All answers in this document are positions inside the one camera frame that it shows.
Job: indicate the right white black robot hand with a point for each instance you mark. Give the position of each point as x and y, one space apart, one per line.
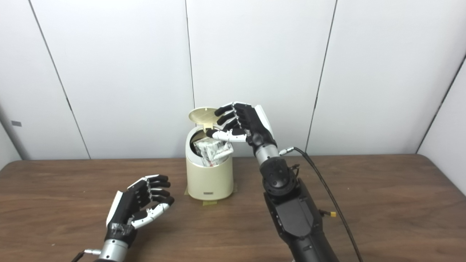
255 123

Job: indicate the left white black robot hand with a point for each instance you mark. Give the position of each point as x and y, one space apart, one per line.
125 211

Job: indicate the green white milk carton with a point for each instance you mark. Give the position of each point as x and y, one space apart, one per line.
211 151

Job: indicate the cream round bin lid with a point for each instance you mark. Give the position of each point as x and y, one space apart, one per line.
202 116

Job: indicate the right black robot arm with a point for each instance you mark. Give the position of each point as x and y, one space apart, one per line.
291 211

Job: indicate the cream-colored round bin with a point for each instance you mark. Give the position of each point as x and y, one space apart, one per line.
209 180

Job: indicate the small grey wall tag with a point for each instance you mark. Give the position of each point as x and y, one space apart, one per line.
16 123

